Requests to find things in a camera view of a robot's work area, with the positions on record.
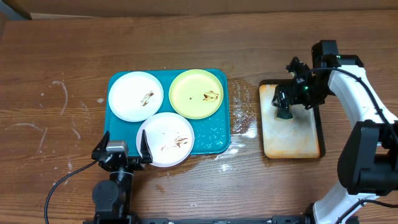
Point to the white plate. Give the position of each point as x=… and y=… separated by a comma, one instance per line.
x=170, y=138
x=135, y=96

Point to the yellow-green plate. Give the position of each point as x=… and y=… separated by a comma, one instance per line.
x=196, y=94

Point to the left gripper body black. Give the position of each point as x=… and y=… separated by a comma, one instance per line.
x=134, y=165

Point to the dark green sponge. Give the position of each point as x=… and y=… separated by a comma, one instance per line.
x=284, y=113

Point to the white plate top left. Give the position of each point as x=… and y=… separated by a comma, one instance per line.
x=135, y=96

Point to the black tray with soapy water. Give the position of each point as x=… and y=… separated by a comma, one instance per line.
x=298, y=138

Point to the white plate bottom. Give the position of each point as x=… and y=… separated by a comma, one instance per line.
x=170, y=138

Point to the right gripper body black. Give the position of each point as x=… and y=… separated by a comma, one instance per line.
x=309, y=94

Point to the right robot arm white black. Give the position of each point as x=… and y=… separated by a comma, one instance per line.
x=367, y=166

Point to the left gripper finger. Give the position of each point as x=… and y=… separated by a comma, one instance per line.
x=147, y=157
x=101, y=147

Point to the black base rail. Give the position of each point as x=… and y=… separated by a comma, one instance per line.
x=278, y=219

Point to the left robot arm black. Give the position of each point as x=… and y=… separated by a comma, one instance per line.
x=112, y=197

